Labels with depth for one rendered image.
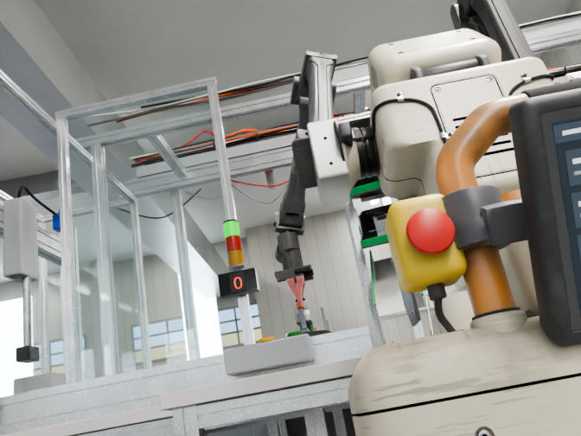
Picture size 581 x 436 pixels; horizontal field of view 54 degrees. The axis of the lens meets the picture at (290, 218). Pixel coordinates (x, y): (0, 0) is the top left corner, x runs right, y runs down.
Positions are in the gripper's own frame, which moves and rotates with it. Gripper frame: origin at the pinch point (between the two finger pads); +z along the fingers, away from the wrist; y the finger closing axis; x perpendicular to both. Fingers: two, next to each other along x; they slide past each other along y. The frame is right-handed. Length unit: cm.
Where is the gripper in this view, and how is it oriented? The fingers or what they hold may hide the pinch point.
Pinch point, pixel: (300, 304)
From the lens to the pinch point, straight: 152.8
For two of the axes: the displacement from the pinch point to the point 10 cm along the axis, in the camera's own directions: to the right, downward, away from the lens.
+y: -9.8, 2.1, 0.4
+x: -1.1, -3.4, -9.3
